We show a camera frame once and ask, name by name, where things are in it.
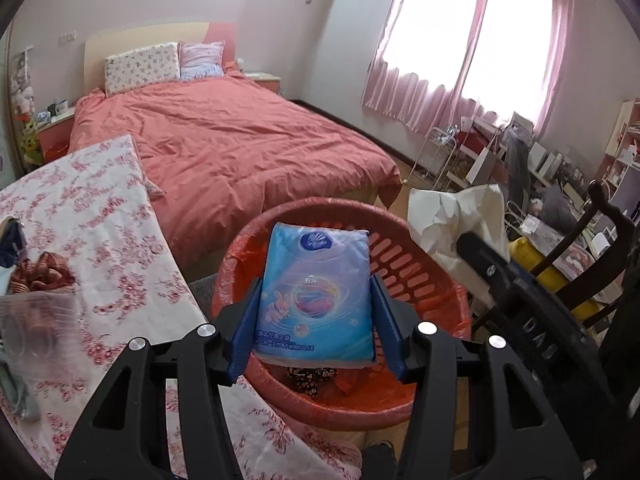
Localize grey cushion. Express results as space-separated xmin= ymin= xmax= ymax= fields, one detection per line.
xmin=532 ymin=185 xmax=578 ymax=233

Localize dark floral cloth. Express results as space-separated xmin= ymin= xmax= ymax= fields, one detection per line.
xmin=286 ymin=366 xmax=341 ymax=401

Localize clear plastic container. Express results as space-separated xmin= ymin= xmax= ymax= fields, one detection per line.
xmin=0 ymin=287 xmax=83 ymax=381

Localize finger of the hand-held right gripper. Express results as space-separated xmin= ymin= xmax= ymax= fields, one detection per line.
xmin=456 ymin=231 xmax=512 ymax=293

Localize pink nightstand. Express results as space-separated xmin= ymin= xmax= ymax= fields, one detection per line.
xmin=35 ymin=105 xmax=76 ymax=161
xmin=244 ymin=71 xmax=282 ymax=95

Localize grey desk chair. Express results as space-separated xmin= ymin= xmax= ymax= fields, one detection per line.
xmin=505 ymin=137 xmax=533 ymax=211

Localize yellow bag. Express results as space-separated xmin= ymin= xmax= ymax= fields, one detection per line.
xmin=510 ymin=237 xmax=621 ymax=323

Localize white and pink desk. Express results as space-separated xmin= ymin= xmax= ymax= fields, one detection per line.
xmin=457 ymin=115 xmax=506 ymax=181

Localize white bookshelf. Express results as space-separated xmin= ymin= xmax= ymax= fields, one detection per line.
xmin=602 ymin=100 xmax=640 ymax=211

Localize green yellow plush toy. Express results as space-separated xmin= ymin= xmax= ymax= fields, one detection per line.
xmin=20 ymin=117 xmax=43 ymax=166

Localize pink curtain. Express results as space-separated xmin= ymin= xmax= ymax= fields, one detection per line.
xmin=362 ymin=0 xmax=496 ymax=133
xmin=457 ymin=0 xmax=578 ymax=141

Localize white floral pillow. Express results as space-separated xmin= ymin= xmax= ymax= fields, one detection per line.
xmin=103 ymin=42 xmax=182 ymax=96

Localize light green cloth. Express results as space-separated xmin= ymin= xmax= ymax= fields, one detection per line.
xmin=0 ymin=360 xmax=41 ymax=421

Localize beige wooden headboard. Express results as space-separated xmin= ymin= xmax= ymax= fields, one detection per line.
xmin=82 ymin=22 xmax=238 ymax=96

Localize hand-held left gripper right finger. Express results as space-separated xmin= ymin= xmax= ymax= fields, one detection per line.
xmin=369 ymin=275 xmax=586 ymax=480

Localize pink floral tablecloth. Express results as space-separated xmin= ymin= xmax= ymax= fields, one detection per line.
xmin=0 ymin=134 xmax=363 ymax=480

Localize red plastic basket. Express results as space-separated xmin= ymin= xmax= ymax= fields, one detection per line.
xmin=210 ymin=197 xmax=473 ymax=428

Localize bed with pink duvet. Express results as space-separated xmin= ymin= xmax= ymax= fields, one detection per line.
xmin=67 ymin=67 xmax=403 ymax=281

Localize white wire rack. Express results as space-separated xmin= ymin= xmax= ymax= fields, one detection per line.
xmin=410 ymin=127 xmax=458 ymax=191

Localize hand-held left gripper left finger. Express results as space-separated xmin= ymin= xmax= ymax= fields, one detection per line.
xmin=54 ymin=276 xmax=266 ymax=480

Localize small wastebasket with red bag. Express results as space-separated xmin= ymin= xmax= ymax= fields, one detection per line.
xmin=42 ymin=139 xmax=70 ymax=163

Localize wardrobe with purple flowers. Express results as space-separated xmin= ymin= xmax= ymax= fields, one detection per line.
xmin=0 ymin=30 xmax=23 ymax=181

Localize pink striped pillow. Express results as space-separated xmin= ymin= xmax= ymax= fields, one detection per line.
xmin=179 ymin=41 xmax=227 ymax=82

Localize blue tissue packet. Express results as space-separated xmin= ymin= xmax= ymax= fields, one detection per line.
xmin=252 ymin=221 xmax=377 ymax=367

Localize dark blue cloth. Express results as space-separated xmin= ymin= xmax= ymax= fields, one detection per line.
xmin=0 ymin=217 xmax=28 ymax=268

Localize white paper bag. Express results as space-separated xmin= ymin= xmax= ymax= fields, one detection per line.
xmin=465 ymin=137 xmax=501 ymax=186

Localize dark wooden chair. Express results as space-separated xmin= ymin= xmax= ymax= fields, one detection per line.
xmin=530 ymin=180 xmax=636 ymax=321

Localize hanging plush toys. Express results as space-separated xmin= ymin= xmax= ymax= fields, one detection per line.
xmin=11 ymin=50 xmax=36 ymax=113

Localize white paper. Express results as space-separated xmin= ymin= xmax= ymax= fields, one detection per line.
xmin=407 ymin=184 xmax=512 ymax=266

